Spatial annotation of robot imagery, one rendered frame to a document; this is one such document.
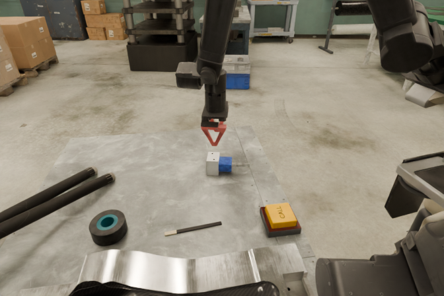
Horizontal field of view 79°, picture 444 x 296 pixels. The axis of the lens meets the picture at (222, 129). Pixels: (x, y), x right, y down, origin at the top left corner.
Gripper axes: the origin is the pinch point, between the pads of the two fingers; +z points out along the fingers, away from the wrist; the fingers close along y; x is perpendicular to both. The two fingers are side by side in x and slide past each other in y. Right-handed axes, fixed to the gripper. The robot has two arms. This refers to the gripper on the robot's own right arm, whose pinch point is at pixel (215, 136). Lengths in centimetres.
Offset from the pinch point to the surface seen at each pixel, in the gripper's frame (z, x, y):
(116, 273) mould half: -1.0, -11.4, 43.3
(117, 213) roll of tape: 9.1, -21.6, 22.9
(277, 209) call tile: 8.6, 17.1, 18.7
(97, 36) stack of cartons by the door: 92, -327, -556
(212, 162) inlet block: 7.5, -0.7, 2.7
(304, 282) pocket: 4.9, 19.3, 38.8
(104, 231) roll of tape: 9.0, -22.6, 28.2
